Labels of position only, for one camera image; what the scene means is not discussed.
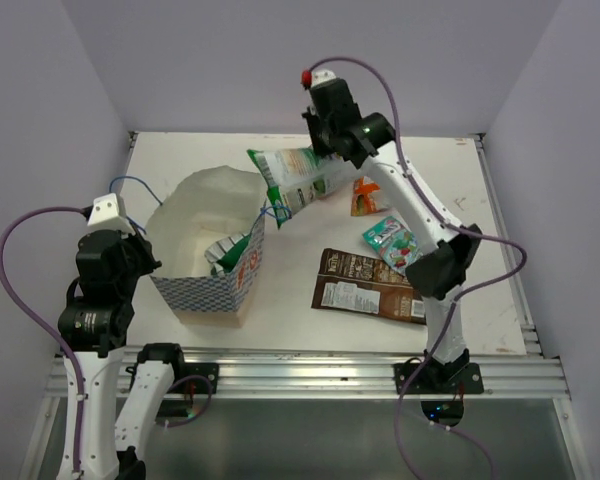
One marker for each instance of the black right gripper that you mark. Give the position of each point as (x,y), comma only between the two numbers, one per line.
(309,114)

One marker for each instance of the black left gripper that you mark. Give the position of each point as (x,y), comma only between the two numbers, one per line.
(149,261)

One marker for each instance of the green white snack bag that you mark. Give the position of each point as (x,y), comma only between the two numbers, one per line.
(297,177)

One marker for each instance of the orange snack bag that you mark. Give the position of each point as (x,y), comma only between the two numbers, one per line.
(365,198)

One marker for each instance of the teal Fox's candy bag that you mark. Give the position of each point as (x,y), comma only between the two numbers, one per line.
(394,243)

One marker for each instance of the blue checkered paper bag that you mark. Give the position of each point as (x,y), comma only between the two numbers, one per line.
(207,206)

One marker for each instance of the green chips bag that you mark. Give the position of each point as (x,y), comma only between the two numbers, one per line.
(224,254)

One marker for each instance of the brown Kettle chips bag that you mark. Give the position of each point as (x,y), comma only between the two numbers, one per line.
(365,285)

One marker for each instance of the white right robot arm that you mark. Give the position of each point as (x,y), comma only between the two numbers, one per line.
(372,144)

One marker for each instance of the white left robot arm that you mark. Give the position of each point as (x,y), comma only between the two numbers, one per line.
(103,440)

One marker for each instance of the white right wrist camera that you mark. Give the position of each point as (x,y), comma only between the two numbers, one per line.
(314,78)

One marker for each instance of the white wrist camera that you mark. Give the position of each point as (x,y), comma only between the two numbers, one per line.
(314,78)
(109,213)

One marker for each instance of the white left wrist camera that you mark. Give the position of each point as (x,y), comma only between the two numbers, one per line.
(109,213)

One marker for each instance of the aluminium rail frame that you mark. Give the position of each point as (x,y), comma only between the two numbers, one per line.
(288,351)

